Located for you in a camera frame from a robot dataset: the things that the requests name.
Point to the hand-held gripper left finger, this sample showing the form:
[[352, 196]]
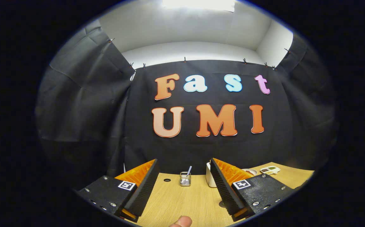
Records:
[[144, 189]]

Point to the round white plate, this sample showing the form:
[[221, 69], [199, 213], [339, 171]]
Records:
[[254, 171]]

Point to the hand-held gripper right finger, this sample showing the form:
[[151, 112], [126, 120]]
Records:
[[223, 189]]

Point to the ceiling light panel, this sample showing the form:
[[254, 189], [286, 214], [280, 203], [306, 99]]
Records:
[[198, 4]]

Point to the brown round coaster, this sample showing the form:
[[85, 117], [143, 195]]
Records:
[[222, 204]]

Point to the divided white dish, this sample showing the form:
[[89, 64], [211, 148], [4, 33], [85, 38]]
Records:
[[270, 170]]

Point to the brown food pieces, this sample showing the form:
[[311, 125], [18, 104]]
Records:
[[249, 172]]

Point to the metal utensil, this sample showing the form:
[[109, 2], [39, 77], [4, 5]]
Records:
[[189, 171]]

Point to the white toaster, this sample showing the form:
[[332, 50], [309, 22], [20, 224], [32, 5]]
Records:
[[209, 176]]

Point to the black backdrop cloth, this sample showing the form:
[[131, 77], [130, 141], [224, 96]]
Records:
[[138, 126]]

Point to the wooden table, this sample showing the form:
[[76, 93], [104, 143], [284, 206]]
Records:
[[176, 201]]

